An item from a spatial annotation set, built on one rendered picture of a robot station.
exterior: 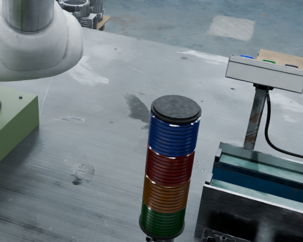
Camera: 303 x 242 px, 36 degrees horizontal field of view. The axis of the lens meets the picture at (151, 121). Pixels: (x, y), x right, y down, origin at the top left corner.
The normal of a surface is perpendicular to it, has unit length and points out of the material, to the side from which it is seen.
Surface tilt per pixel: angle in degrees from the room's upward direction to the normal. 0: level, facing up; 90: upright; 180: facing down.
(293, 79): 64
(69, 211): 0
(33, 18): 127
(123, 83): 0
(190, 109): 0
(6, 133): 90
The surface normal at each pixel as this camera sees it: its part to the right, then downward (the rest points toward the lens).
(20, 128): 0.94, 0.23
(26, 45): 0.12, 0.54
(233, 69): -0.25, 0.07
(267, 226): -0.32, 0.48
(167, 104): 0.08, -0.84
